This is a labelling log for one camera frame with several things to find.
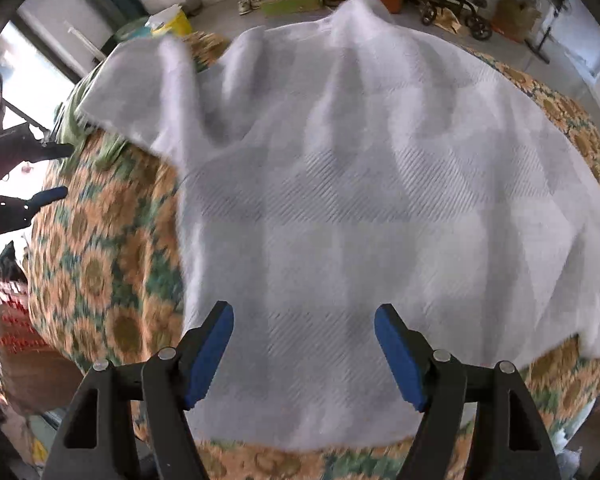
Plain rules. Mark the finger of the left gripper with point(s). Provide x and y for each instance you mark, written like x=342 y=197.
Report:
x=47 y=197

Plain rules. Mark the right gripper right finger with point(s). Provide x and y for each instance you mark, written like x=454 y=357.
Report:
x=509 y=440

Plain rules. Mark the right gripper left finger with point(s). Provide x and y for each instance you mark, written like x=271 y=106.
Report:
x=96 y=438

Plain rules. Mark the grey knit sweater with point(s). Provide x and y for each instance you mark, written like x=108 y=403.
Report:
x=326 y=168

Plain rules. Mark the dark clothes pile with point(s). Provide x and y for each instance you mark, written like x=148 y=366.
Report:
x=10 y=271

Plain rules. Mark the green garment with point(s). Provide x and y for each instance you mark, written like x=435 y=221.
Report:
x=72 y=127

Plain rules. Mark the sunflower pattern bed cover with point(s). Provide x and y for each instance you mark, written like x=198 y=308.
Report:
x=105 y=282

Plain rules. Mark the red patterned bag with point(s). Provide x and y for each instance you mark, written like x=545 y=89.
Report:
x=34 y=376

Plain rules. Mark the yellow bin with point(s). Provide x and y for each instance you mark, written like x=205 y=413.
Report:
x=171 y=20

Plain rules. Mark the green cardboard box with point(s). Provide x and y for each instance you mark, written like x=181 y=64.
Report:
x=272 y=8

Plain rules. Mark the brown paper bag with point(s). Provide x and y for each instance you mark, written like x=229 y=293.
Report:
x=515 y=19

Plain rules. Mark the standing fan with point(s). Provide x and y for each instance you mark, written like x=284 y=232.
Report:
x=557 y=8

